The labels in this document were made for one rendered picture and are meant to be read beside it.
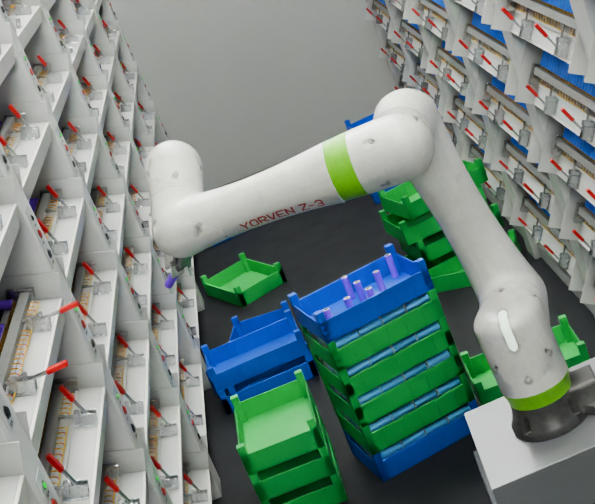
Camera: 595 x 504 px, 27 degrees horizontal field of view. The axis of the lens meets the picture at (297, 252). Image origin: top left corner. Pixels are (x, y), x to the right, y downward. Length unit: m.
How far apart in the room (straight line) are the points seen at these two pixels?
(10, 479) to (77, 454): 0.47
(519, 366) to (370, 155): 0.47
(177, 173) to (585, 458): 0.89
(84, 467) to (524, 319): 0.80
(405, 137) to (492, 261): 0.37
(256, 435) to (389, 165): 1.26
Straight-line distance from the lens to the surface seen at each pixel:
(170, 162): 2.32
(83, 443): 2.26
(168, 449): 3.04
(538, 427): 2.33
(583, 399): 2.35
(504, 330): 2.24
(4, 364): 2.07
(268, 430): 3.23
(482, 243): 2.37
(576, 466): 2.28
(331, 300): 3.16
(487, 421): 2.48
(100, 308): 2.88
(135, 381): 2.95
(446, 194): 2.34
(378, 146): 2.14
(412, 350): 3.06
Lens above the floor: 1.58
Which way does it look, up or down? 19 degrees down
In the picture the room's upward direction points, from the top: 22 degrees counter-clockwise
